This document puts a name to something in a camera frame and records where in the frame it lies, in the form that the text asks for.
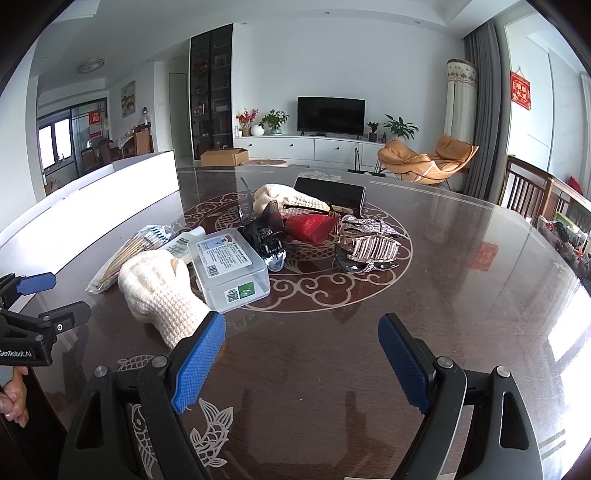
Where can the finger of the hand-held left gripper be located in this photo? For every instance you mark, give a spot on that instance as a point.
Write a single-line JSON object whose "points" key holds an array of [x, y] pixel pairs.
{"points": [[37, 282], [69, 314]]}

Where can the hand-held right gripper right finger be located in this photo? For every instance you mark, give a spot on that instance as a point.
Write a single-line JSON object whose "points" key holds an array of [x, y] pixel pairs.
{"points": [[401, 364]]}

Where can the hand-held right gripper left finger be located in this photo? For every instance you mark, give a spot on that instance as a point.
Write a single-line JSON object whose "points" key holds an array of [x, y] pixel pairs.
{"points": [[198, 364]]}

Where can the white knit glove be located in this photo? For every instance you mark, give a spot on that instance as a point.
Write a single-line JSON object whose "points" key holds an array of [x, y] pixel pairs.
{"points": [[272, 194], [152, 286]]}

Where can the bag of bamboo toothpicks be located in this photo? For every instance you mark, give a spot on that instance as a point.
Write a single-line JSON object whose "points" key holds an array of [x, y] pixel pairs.
{"points": [[138, 242]]}

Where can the white storage container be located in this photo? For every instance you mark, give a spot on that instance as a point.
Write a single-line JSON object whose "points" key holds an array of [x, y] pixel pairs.
{"points": [[92, 194]]}

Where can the clear plastic box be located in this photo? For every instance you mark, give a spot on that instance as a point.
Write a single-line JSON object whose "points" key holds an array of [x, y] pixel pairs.
{"points": [[231, 263]]}

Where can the rhinestone bow claw hair clip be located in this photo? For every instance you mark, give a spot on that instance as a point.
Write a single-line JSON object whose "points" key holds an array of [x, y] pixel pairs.
{"points": [[369, 247]]}

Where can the black feathered hair clip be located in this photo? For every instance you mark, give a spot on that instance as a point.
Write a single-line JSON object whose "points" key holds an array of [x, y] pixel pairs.
{"points": [[258, 235]]}

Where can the red pouch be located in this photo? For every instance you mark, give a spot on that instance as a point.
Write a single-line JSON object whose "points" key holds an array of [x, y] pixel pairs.
{"points": [[309, 228]]}

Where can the person's left hand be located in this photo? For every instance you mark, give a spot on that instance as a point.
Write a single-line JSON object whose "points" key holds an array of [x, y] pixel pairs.
{"points": [[14, 397]]}

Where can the black glitter hair barrette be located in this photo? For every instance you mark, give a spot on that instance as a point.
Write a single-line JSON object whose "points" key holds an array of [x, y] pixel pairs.
{"points": [[351, 267]]}

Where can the red door decoration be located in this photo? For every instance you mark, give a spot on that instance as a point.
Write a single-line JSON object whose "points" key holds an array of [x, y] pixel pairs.
{"points": [[95, 122]]}

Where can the wooden dining chair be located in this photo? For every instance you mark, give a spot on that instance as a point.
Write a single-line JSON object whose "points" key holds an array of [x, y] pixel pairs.
{"points": [[144, 141]]}

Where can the black printed box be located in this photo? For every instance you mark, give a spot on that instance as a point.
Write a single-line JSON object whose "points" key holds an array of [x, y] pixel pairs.
{"points": [[330, 194]]}

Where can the orange lounge chair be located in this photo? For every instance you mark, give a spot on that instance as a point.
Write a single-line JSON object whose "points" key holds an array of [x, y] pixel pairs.
{"points": [[415, 164]]}

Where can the cardboard box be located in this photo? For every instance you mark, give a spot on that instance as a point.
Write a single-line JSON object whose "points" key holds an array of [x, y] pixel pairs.
{"points": [[224, 157]]}

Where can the round beige floor basin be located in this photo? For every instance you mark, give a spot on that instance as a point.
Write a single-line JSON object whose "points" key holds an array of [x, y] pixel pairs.
{"points": [[268, 162]]}

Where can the dark wooden chair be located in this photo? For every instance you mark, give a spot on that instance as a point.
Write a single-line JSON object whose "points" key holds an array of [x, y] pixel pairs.
{"points": [[526, 184]]}

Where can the round ceiling lamp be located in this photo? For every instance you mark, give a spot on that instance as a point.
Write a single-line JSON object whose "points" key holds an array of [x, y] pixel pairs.
{"points": [[91, 66]]}

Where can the small potted plant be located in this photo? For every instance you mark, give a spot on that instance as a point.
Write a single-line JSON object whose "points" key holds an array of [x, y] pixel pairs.
{"points": [[373, 131]]}

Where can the large leafy potted plant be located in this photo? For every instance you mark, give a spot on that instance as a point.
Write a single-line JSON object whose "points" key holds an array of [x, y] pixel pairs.
{"points": [[400, 127]]}

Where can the white television cabinet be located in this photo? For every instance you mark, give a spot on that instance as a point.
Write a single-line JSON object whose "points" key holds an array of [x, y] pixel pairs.
{"points": [[300, 147]]}

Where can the red flowers in vase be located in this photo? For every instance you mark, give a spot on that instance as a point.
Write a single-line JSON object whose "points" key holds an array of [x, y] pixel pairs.
{"points": [[247, 120]]}

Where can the green potted plant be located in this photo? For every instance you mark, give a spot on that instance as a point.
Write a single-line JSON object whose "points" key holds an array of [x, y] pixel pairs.
{"points": [[274, 120]]}

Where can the tall dark display cabinet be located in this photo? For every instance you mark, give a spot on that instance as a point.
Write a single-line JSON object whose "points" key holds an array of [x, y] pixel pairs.
{"points": [[210, 92]]}

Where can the black television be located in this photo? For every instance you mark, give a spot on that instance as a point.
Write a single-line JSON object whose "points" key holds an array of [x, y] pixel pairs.
{"points": [[330, 115]]}

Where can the grey curtain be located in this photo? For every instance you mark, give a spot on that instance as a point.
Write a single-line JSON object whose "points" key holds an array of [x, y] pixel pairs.
{"points": [[485, 115]]}

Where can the covered standing air conditioner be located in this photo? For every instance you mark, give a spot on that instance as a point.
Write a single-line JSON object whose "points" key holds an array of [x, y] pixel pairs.
{"points": [[461, 97]]}

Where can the framed wall painting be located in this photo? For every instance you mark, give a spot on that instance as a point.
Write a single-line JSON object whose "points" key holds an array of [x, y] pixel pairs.
{"points": [[128, 98]]}

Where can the red wall hanging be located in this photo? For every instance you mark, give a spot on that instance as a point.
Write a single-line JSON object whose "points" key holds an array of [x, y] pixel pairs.
{"points": [[521, 90]]}

